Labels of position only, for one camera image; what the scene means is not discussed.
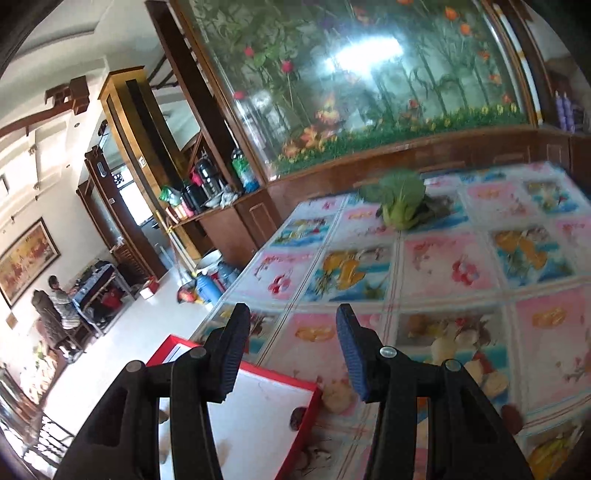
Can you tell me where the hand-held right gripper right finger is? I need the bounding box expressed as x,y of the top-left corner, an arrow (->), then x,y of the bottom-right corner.
335,303 -> 536,480

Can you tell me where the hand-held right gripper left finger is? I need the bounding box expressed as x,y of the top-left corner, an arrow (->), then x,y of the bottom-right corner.
54,302 -> 252,480

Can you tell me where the red-rimmed white tray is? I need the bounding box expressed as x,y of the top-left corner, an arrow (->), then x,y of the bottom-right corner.
147,335 -> 322,480

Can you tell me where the brown longan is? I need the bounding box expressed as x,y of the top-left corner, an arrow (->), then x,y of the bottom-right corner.
502,405 -> 525,432

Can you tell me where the blue thermos flask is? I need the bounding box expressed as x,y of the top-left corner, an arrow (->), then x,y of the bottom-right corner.
217,263 -> 241,289
195,273 -> 220,303

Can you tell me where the white basin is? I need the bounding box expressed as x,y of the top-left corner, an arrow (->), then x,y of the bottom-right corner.
196,250 -> 222,273

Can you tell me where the small cloth covered table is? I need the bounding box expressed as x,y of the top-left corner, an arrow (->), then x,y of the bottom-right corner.
74,261 -> 134,337

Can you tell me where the green bok choy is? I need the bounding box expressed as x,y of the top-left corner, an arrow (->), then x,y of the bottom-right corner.
360,169 -> 455,230

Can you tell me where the black thermos jug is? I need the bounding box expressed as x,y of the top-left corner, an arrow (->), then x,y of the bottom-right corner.
181,184 -> 205,214

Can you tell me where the black coffee pot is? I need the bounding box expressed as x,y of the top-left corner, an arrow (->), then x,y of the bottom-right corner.
196,158 -> 222,197

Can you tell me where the dark wooden chair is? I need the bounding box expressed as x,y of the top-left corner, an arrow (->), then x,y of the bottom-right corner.
31,295 -> 86,363

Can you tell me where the green plastic bottle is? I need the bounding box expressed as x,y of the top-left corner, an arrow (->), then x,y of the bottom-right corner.
231,148 -> 260,193

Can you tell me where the wooden sofa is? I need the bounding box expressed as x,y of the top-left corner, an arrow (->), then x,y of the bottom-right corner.
0,342 -> 77,480

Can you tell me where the framed horse painting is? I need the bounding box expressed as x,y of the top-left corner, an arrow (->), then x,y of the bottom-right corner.
0,217 -> 62,308

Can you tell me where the yellow wooden pillar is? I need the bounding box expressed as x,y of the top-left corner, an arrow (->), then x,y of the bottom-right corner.
98,67 -> 204,278

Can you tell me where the dark wooden pillar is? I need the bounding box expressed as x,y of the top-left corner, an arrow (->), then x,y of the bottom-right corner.
145,0 -> 241,153

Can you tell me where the glass artificial flower display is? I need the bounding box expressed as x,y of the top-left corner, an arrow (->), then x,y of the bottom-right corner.
168,0 -> 550,183

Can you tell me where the wooden ceiling beam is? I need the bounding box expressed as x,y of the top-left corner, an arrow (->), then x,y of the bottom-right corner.
0,76 -> 89,139

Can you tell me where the white rolled poster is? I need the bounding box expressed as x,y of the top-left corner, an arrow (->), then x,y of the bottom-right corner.
494,0 -> 543,125

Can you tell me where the yellow handled broom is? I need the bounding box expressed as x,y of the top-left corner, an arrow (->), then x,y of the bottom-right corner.
154,210 -> 197,280

